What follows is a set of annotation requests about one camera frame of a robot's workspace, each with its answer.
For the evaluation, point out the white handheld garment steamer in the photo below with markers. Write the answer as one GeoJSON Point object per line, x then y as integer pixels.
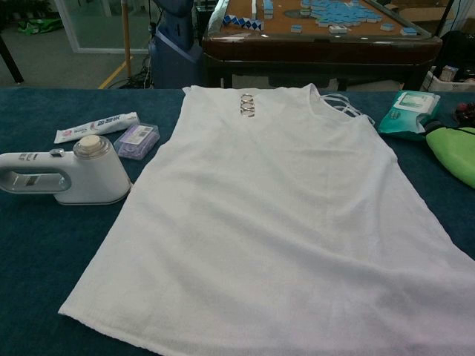
{"type": "Point", "coordinates": [92, 178]}

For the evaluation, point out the white sleeveless top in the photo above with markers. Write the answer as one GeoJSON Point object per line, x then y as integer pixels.
{"type": "Point", "coordinates": [259, 222]}

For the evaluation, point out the clear purple plastic box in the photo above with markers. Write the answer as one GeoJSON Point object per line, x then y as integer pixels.
{"type": "Point", "coordinates": [135, 142]}

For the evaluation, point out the blue chair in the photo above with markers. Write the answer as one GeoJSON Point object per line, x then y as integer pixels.
{"type": "Point", "coordinates": [174, 55]}

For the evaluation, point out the white toothpaste tube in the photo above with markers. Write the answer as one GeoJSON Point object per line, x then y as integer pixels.
{"type": "Point", "coordinates": [96, 126]}

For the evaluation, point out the brown mahjong table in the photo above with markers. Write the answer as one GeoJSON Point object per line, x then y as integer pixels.
{"type": "Point", "coordinates": [315, 48]}

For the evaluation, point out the blue white snake puzzle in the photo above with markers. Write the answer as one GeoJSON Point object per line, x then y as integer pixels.
{"type": "Point", "coordinates": [243, 22]}

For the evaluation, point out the blue white mahjong tile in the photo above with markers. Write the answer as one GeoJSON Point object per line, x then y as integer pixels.
{"type": "Point", "coordinates": [387, 26]}
{"type": "Point", "coordinates": [345, 29]}
{"type": "Point", "coordinates": [405, 31]}
{"type": "Point", "coordinates": [297, 29]}
{"type": "Point", "coordinates": [333, 29]}

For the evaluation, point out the white tile ruler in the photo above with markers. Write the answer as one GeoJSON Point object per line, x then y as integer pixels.
{"type": "Point", "coordinates": [254, 5]}

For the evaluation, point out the wooden pole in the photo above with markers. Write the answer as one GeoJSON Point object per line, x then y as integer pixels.
{"type": "Point", "coordinates": [127, 37]}

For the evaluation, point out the green wet wipes pack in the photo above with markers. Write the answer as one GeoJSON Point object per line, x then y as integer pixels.
{"type": "Point", "coordinates": [404, 111]}

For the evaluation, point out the pile of blue mahjong tiles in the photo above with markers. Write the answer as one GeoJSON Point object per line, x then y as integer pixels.
{"type": "Point", "coordinates": [334, 13]}

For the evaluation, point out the green cloth with black trim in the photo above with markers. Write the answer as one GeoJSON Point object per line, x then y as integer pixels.
{"type": "Point", "coordinates": [452, 152]}

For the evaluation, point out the dark red grape bunch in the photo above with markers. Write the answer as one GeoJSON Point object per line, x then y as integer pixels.
{"type": "Point", "coordinates": [465, 111]}

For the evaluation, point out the green bag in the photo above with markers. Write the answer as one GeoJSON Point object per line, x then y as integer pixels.
{"type": "Point", "coordinates": [39, 26]}

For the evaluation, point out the black table leg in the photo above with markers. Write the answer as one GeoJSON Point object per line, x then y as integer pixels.
{"type": "Point", "coordinates": [13, 63]}

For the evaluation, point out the black bag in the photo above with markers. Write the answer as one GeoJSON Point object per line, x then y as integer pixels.
{"type": "Point", "coordinates": [458, 48]}

